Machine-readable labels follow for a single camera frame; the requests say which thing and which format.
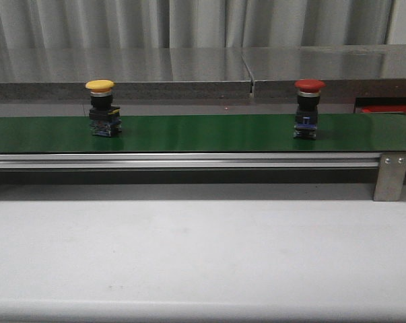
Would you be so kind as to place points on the yellow mushroom push button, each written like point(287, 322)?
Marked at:
point(105, 119)

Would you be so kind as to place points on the red mushroom push button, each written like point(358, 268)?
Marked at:
point(308, 98)

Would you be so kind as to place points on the green conveyor belt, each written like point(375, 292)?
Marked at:
point(204, 133)

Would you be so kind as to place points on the right grey stone countertop slab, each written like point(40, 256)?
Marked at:
point(349, 72)

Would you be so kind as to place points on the grey stone countertop slab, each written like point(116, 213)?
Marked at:
point(349, 72)
point(51, 75)

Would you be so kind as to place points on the left grey stone countertop slab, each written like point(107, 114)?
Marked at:
point(51, 75)

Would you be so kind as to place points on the red bin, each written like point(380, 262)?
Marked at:
point(399, 109)

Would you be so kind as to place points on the grey pleated curtain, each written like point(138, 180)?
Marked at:
point(192, 24)

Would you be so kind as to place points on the aluminium conveyor side rail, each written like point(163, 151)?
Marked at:
point(172, 161)

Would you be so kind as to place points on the steel conveyor support bracket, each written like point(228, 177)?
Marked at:
point(391, 175)

